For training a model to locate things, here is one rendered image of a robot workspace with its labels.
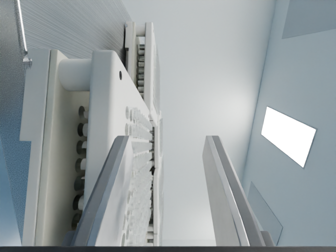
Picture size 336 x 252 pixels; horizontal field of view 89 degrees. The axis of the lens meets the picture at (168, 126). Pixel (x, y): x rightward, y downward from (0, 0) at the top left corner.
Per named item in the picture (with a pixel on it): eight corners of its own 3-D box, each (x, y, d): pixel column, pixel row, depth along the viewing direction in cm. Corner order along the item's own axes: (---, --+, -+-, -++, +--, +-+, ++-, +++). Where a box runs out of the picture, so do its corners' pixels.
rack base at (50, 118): (118, 110, 38) (128, 110, 38) (113, 227, 35) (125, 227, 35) (27, 47, 14) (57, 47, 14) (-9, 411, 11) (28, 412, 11)
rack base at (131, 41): (140, 66, 69) (146, 66, 69) (139, 126, 65) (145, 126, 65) (125, 21, 44) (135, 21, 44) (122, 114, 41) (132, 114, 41)
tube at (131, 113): (67, 107, 18) (138, 108, 18) (66, 120, 18) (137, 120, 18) (59, 104, 17) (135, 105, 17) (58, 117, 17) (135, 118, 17)
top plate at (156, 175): (157, 158, 92) (160, 158, 92) (157, 201, 95) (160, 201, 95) (152, 176, 68) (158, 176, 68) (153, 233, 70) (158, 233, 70)
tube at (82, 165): (64, 158, 18) (137, 157, 18) (63, 170, 17) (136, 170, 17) (55, 158, 16) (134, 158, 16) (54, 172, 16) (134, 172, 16)
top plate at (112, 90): (140, 109, 38) (149, 110, 38) (138, 227, 35) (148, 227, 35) (90, 47, 14) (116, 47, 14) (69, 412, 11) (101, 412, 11)
